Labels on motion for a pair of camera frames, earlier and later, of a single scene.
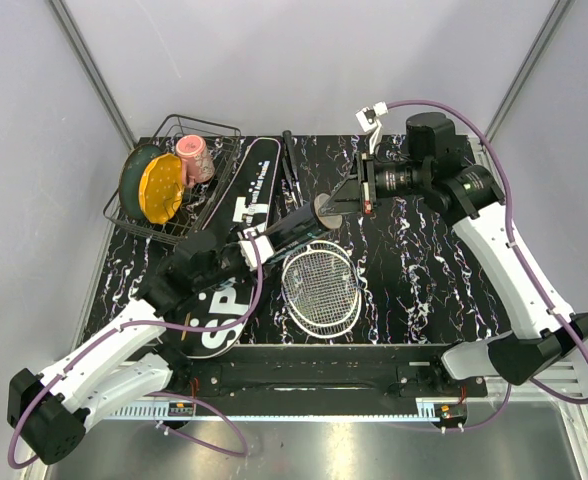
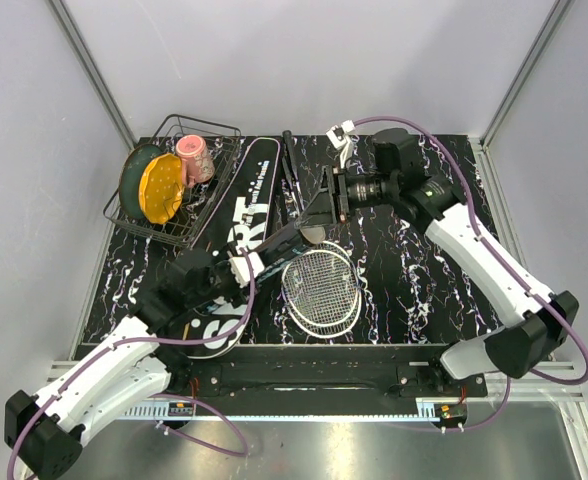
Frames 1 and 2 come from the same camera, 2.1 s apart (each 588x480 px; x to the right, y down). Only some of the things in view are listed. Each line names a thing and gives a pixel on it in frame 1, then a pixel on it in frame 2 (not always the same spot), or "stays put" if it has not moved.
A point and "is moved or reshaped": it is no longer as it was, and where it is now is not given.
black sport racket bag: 217,328 stays put
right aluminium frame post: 548,30 stays put
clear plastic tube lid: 328,221 is moved or reshaped
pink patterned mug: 197,164 stays put
